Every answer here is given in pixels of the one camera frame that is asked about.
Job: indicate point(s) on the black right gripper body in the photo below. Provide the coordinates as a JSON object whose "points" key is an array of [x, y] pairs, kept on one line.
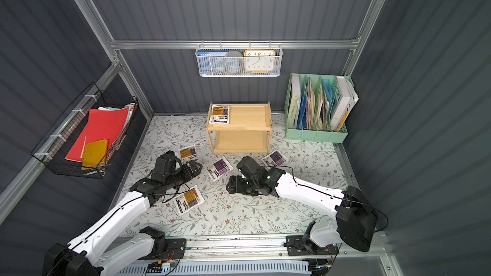
{"points": [[236, 185]]}

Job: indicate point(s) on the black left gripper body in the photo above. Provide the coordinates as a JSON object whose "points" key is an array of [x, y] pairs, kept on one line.
{"points": [[190, 169]]}

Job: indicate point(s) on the purple coffee bag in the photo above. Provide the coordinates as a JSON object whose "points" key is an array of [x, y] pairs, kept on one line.
{"points": [[274, 159], [219, 168]]}

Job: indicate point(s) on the orange coffee bag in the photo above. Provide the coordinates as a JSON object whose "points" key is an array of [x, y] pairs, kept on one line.
{"points": [[188, 200], [188, 153], [220, 114]]}

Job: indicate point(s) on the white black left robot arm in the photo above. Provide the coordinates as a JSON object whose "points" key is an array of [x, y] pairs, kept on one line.
{"points": [[89, 253]]}

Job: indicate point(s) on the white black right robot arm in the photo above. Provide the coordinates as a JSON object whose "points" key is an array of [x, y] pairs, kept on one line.
{"points": [[355, 217]]}

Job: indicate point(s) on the wooden two-tier shelf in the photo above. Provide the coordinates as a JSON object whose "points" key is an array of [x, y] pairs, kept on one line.
{"points": [[249, 130]]}

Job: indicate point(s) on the floral table mat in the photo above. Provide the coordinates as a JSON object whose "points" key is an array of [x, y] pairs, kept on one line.
{"points": [[222, 213]]}

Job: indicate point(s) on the yellow notebook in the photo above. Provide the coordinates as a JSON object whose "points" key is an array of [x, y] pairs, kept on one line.
{"points": [[95, 153]]}

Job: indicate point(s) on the red folder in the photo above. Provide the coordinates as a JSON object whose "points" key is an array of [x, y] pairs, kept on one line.
{"points": [[103, 123]]}

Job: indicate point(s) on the green file organizer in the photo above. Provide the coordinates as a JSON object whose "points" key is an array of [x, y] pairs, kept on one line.
{"points": [[313, 124]]}

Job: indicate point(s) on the blue box in basket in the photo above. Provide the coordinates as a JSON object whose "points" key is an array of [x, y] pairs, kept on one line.
{"points": [[210, 62]]}

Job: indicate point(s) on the grey tape roll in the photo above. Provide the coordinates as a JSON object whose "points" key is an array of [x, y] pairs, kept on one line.
{"points": [[233, 62]]}

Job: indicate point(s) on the orange square clock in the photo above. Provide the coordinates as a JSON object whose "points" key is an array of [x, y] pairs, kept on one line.
{"points": [[259, 61]]}

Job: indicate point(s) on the white thick book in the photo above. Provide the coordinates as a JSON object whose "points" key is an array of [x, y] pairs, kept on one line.
{"points": [[344, 100]]}

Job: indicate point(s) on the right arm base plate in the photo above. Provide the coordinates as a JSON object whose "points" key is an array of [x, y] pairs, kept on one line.
{"points": [[297, 246]]}

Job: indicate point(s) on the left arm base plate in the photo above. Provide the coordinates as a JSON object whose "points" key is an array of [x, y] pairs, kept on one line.
{"points": [[173, 249]]}

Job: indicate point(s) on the black wire side basket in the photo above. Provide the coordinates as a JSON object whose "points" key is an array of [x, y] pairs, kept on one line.
{"points": [[57, 143]]}

